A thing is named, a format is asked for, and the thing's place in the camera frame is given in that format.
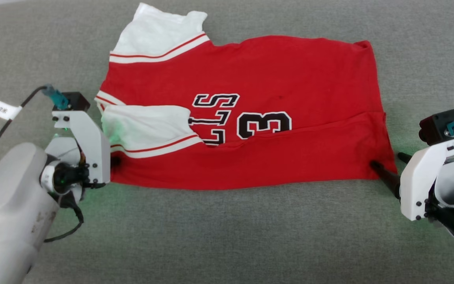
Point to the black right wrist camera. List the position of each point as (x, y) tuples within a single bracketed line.
[(436, 126)]

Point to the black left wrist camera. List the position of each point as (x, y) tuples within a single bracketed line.
[(77, 101)]

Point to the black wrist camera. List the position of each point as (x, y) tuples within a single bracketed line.
[(77, 101), (436, 126)]

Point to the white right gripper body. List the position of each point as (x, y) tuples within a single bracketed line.
[(416, 185)]

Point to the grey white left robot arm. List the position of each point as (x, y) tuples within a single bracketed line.
[(6, 205)]

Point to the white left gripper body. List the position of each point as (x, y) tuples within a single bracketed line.
[(93, 157)]

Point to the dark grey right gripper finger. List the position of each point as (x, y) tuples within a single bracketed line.
[(388, 179), (405, 158)]

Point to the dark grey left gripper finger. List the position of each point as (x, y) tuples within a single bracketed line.
[(115, 162)]

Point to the red white basketball jersey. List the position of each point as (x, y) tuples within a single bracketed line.
[(270, 63)]

